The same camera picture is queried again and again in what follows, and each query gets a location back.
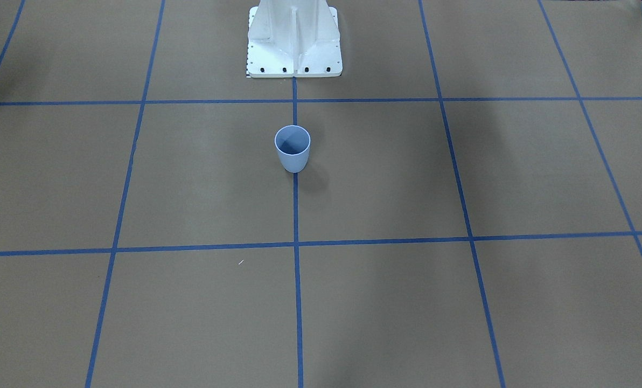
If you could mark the light blue cup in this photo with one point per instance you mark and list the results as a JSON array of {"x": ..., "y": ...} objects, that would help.
[{"x": 293, "y": 145}]

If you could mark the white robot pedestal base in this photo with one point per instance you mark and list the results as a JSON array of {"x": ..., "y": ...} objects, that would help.
[{"x": 293, "y": 39}]

